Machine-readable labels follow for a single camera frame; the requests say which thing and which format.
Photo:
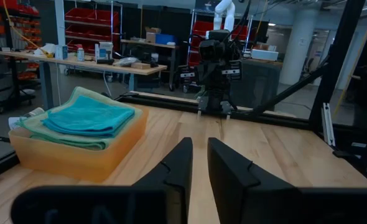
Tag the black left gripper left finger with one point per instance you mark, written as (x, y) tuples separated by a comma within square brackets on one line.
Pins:
[(174, 174)]

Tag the white-framed red bin shelf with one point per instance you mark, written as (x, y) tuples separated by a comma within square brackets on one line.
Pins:
[(91, 21)]

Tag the shelf with red bins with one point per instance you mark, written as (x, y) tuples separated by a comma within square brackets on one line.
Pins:
[(12, 34)]

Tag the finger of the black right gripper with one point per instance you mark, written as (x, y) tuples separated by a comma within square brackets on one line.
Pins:
[(227, 109), (202, 105)]

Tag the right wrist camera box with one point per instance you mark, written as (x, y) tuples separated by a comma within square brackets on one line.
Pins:
[(214, 49)]

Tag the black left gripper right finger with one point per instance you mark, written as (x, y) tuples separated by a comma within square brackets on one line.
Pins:
[(233, 183)]

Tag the grey concrete column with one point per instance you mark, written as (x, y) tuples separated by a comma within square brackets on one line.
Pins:
[(298, 46)]

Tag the white box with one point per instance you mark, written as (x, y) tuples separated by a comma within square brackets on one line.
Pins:
[(264, 55)]

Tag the white metal bracket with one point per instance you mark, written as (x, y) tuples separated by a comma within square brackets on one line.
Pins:
[(328, 124)]

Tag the grey bin cart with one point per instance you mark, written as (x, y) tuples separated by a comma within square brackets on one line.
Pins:
[(3, 84)]

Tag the brown cardboard box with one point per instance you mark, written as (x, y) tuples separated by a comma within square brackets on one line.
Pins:
[(151, 34)]

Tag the light green microfiber towel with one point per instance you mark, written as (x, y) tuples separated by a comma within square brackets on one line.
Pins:
[(77, 141)]

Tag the orange translucent plastic bin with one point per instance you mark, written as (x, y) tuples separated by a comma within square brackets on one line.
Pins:
[(77, 161)]

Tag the teal microfiber towel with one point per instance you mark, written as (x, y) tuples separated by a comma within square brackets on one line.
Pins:
[(90, 118)]

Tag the long wooden workbench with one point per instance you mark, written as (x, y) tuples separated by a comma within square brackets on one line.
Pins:
[(77, 62)]

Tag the blue box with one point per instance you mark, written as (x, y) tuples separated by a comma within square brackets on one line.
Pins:
[(165, 39)]

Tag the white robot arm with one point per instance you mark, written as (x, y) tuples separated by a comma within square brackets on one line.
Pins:
[(224, 14)]

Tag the chrome red bin shelf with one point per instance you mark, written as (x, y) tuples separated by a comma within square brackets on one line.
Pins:
[(202, 28)]

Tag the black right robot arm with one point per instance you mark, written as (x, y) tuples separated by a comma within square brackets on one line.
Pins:
[(214, 99)]

